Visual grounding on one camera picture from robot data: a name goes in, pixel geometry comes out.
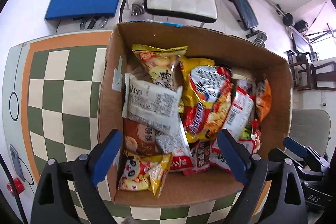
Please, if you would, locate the yellow panda snack bag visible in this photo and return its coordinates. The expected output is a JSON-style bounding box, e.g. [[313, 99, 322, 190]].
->
[[118, 151, 173, 198]]

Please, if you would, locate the red white chicken snack pack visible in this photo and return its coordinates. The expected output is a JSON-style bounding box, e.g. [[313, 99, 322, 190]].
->
[[183, 141, 231, 176]]

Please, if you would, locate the white red sausage packet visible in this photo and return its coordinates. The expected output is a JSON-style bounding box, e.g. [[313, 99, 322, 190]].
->
[[222, 79, 256, 141]]

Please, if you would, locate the orange snack bag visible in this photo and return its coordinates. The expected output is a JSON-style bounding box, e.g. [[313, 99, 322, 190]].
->
[[256, 77, 272, 122]]

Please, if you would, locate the white grey snack packet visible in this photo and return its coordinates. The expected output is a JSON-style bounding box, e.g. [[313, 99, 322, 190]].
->
[[122, 73, 183, 135]]

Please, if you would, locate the yellow red noodle bag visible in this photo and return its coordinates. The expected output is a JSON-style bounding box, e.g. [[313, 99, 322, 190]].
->
[[180, 56, 233, 143]]

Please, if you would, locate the red white shrimp snack bag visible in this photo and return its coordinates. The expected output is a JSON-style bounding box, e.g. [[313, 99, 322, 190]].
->
[[155, 116, 194, 172]]

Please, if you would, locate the yellow biscuit snack bag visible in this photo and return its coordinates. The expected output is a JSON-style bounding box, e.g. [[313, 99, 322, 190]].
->
[[132, 44, 188, 90]]

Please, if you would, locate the grey office chair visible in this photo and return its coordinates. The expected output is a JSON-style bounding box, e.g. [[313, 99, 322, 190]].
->
[[289, 109, 331, 156]]

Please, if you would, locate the brown red snack bag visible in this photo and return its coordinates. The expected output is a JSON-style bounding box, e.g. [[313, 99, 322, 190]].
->
[[123, 118, 162, 156]]

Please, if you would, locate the red soda can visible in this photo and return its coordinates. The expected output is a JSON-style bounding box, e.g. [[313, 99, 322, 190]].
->
[[7, 178, 25, 196]]

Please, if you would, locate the grey smartphone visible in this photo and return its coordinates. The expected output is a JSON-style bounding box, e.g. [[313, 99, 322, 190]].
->
[[9, 144, 25, 182]]

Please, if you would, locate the brown wooden chair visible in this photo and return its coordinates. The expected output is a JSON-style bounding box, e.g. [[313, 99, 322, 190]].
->
[[289, 60, 335, 91]]

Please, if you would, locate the cardboard milk box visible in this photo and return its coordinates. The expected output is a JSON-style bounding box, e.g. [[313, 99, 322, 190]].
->
[[97, 20, 293, 208]]

